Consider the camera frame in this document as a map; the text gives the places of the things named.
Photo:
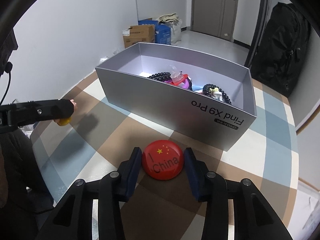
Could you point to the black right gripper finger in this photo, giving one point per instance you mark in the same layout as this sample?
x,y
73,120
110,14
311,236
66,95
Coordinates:
x,y
28,113

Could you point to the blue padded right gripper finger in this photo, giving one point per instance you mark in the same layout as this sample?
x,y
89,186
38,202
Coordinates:
x,y
129,171
196,171

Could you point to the red China round badge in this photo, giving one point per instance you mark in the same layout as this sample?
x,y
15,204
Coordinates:
x,y
162,160

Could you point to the pink pig toy figure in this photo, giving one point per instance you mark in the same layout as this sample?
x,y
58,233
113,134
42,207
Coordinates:
x,y
68,107

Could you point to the grey cardboard phone box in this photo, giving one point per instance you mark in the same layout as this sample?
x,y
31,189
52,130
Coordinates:
x,y
125,79

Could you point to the brown cardboard box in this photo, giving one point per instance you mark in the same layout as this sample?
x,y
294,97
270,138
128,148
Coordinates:
x,y
138,33

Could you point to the black hanging bag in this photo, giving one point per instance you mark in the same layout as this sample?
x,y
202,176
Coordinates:
x,y
282,50

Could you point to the blue cardboard box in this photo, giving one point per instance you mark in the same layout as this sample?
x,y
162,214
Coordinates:
x,y
162,32

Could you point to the white sack with cloth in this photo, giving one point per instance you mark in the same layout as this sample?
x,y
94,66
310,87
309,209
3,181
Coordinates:
x,y
174,22

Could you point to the grey brown door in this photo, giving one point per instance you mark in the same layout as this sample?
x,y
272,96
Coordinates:
x,y
214,17

